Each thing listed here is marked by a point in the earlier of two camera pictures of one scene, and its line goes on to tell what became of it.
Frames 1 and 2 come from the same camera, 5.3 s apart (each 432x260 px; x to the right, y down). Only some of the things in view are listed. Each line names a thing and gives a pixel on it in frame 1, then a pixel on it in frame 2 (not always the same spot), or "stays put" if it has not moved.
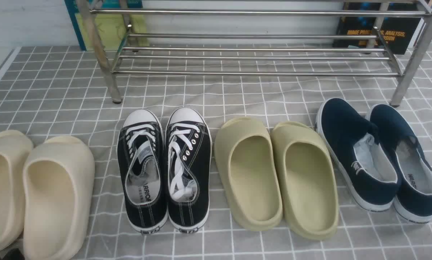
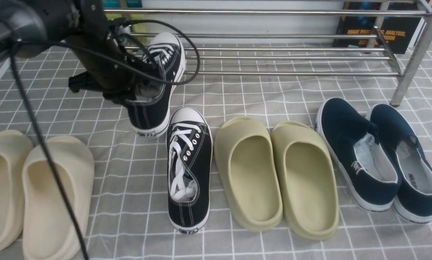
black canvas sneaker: (141, 158) to (149, 117)
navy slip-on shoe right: (420, 191) stays put
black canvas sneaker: (189, 169) stays put
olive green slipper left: (247, 167) stays put
